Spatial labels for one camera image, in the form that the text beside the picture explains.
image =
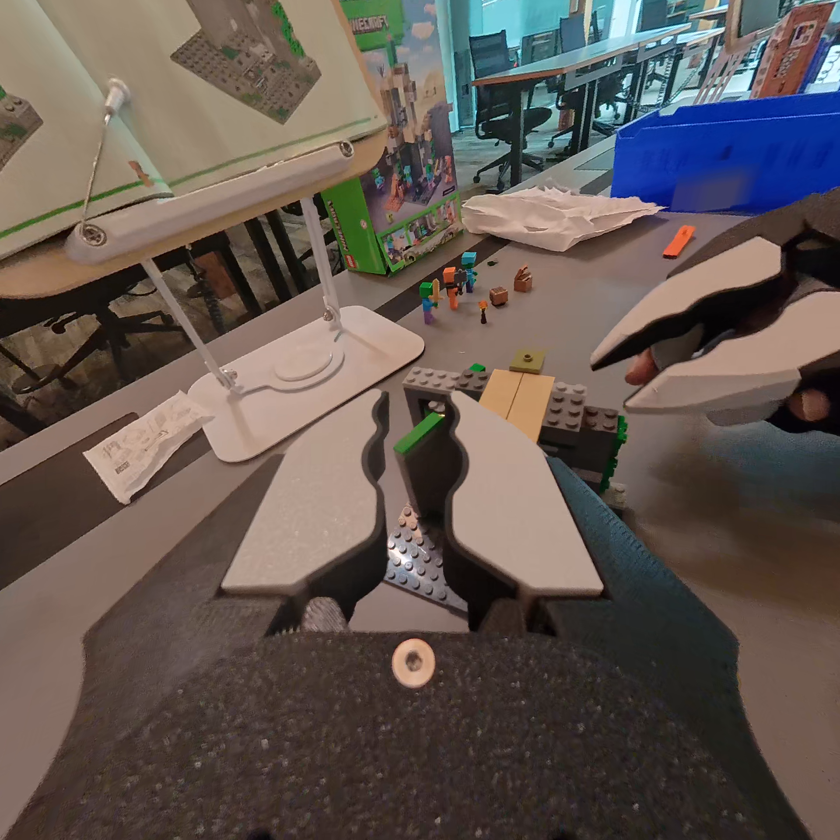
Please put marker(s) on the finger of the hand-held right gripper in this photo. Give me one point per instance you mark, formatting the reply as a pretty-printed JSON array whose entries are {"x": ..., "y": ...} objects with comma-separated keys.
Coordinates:
[
  {"x": 735, "y": 380},
  {"x": 709, "y": 275}
]

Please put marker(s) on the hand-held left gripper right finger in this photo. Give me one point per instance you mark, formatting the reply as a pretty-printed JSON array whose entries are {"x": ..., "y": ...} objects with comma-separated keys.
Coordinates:
[{"x": 518, "y": 525}]

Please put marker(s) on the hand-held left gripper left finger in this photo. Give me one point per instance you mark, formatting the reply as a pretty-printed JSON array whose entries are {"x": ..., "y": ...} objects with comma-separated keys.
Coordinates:
[{"x": 308, "y": 518}]

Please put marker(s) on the grey brick model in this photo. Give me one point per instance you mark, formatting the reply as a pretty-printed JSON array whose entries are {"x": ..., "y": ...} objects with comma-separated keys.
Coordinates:
[{"x": 577, "y": 420}]

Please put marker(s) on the green brick plate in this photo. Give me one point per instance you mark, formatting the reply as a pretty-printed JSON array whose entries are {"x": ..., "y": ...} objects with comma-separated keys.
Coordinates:
[{"x": 420, "y": 433}]

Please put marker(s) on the person's right forearm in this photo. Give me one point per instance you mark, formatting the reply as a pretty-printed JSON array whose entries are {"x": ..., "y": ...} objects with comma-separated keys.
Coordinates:
[{"x": 787, "y": 453}]

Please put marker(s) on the grey desk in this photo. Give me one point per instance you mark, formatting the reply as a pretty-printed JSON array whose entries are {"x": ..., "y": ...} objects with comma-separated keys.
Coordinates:
[{"x": 577, "y": 295}]

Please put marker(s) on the long background desk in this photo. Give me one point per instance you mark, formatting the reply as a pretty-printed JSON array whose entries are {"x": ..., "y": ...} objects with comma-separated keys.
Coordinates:
[{"x": 558, "y": 65}]

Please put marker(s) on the person's right hand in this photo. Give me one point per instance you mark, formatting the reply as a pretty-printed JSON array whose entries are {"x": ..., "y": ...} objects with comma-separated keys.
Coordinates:
[{"x": 642, "y": 367}]

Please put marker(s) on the orange brick separator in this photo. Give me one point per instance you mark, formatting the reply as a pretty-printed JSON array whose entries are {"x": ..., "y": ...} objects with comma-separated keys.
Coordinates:
[{"x": 679, "y": 241}]

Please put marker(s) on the blue plastic bin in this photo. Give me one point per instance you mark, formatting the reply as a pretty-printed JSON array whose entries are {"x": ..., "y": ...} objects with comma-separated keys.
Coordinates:
[{"x": 656, "y": 157}]

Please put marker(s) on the white book stand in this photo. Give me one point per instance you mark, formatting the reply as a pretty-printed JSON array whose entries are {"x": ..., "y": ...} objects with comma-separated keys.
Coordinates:
[{"x": 315, "y": 367}]

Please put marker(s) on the crumpled white paper bag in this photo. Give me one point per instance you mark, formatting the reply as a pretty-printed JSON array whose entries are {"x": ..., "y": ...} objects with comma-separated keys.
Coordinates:
[{"x": 558, "y": 216}]

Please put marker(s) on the brown printed box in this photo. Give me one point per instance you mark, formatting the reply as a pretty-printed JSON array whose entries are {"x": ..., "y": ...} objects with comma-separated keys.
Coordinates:
[{"x": 794, "y": 52}]

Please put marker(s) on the small printed white packet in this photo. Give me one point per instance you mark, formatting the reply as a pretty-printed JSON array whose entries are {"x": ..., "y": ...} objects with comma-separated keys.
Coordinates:
[{"x": 144, "y": 446}]

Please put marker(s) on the wooden book stand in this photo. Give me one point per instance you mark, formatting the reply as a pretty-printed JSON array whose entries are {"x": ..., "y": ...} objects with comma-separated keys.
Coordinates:
[{"x": 722, "y": 65}]

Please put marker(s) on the brown brick chest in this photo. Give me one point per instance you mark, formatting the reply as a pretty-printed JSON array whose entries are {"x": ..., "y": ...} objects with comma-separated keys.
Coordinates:
[{"x": 523, "y": 281}]

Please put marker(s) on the small brown brick block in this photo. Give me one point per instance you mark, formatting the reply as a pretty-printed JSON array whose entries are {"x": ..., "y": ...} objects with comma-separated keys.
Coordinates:
[{"x": 499, "y": 296}]

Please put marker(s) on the teal brick minifigure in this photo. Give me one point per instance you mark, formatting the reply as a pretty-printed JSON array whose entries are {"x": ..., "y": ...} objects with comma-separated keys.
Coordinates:
[{"x": 469, "y": 269}]

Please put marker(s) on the green purple brick minifigure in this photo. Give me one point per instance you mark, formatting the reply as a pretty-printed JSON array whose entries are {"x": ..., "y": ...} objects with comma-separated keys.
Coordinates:
[{"x": 430, "y": 302}]

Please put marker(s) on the orange brick minifigure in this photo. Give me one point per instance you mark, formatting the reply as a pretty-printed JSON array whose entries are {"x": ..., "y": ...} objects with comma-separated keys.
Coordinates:
[{"x": 451, "y": 289}]

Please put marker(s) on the black office chair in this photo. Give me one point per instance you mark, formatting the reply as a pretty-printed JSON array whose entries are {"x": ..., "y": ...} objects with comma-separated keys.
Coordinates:
[
  {"x": 590, "y": 52},
  {"x": 499, "y": 72},
  {"x": 111, "y": 334}
]

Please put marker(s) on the green brick set box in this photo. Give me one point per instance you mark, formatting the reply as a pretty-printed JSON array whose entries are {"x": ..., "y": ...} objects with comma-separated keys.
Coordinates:
[{"x": 407, "y": 216}]

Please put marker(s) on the open instruction booklet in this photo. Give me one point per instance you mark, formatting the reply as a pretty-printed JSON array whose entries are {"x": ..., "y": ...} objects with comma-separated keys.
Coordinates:
[{"x": 197, "y": 118}]

